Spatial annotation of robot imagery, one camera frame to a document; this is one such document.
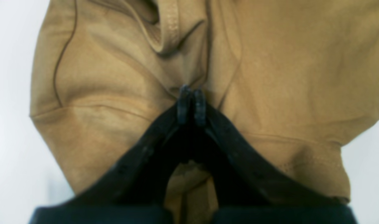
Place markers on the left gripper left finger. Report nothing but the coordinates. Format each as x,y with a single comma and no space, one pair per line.
134,188

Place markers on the tan brown t-shirt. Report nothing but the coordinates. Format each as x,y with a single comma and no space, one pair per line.
299,79

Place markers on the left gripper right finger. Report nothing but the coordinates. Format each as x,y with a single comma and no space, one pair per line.
250,190

